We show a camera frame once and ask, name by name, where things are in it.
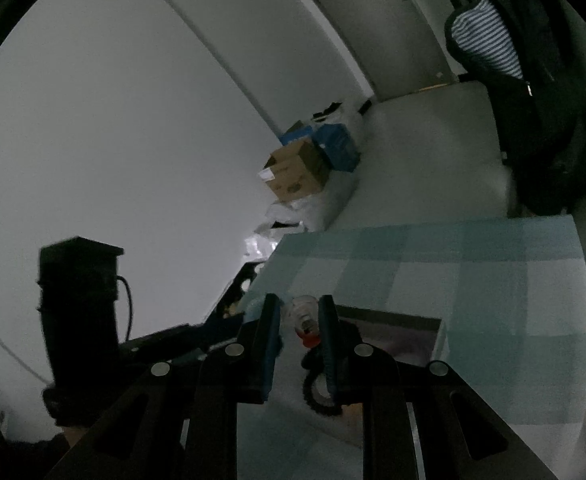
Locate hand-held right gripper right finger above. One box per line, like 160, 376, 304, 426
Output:
318, 294, 559, 480

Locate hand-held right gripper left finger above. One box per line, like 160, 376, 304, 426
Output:
45, 292, 282, 480

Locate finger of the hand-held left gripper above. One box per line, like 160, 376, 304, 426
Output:
118, 310, 246, 366

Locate grey box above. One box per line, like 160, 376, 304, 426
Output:
337, 305, 448, 368

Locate crumpled white plastic bags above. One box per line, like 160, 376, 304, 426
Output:
243, 195, 329, 261

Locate teal checkered tablecloth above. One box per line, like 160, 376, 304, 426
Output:
235, 215, 586, 480

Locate brown cardboard box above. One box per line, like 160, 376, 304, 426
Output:
259, 139, 331, 203

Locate large blue box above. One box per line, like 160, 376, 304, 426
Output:
313, 122, 362, 172

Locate flat blue box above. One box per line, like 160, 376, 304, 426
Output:
279, 127, 319, 147

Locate white plastic bag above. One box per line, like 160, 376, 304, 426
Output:
313, 100, 374, 128

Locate black jacket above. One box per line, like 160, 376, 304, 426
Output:
444, 0, 586, 217

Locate striped shirt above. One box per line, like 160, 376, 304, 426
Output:
448, 0, 524, 81

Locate black cable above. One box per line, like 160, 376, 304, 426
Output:
115, 274, 134, 343

